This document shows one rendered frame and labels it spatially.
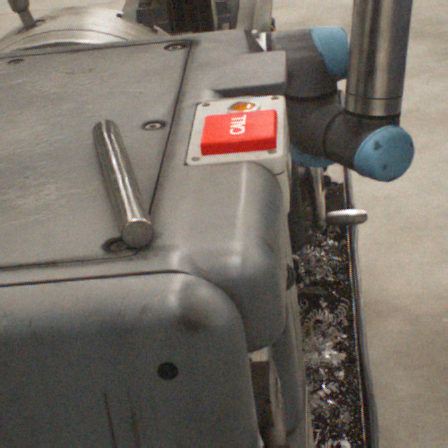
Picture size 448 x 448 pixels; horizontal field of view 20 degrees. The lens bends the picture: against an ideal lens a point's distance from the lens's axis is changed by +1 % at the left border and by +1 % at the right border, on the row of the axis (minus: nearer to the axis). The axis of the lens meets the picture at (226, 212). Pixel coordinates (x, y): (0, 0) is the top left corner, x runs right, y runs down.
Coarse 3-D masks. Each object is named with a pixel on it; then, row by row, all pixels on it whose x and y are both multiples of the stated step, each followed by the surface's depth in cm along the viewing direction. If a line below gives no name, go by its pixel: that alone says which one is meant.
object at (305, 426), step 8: (304, 368) 145; (304, 376) 144; (304, 384) 142; (304, 392) 141; (304, 400) 139; (304, 408) 138; (304, 416) 136; (304, 424) 135; (296, 432) 130; (304, 432) 133; (312, 432) 146; (288, 440) 128; (296, 440) 128; (304, 440) 132; (312, 440) 145
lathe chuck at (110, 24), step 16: (48, 16) 146; (64, 16) 144; (80, 16) 144; (96, 16) 144; (112, 16) 145; (16, 32) 145; (32, 32) 141; (96, 32) 139; (112, 32) 140; (128, 32) 142; (144, 32) 144; (160, 32) 147; (0, 48) 142
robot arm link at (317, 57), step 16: (272, 32) 170; (288, 32) 169; (304, 32) 169; (320, 32) 168; (336, 32) 168; (272, 48) 168; (288, 48) 168; (304, 48) 167; (320, 48) 167; (336, 48) 167; (288, 64) 168; (304, 64) 168; (320, 64) 167; (336, 64) 167; (288, 80) 169; (304, 80) 169; (320, 80) 169; (336, 80) 170; (304, 96) 170
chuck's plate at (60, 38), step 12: (36, 36) 139; (48, 36) 138; (60, 36) 137; (72, 36) 137; (84, 36) 137; (96, 36) 138; (108, 36) 139; (12, 48) 138; (24, 48) 137; (36, 48) 137
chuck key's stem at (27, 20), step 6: (6, 0) 142; (12, 0) 142; (18, 0) 142; (24, 0) 142; (12, 6) 142; (18, 6) 142; (24, 6) 142; (18, 12) 143; (24, 12) 143; (24, 18) 143; (30, 18) 143; (24, 24) 143; (30, 24) 143; (36, 24) 144
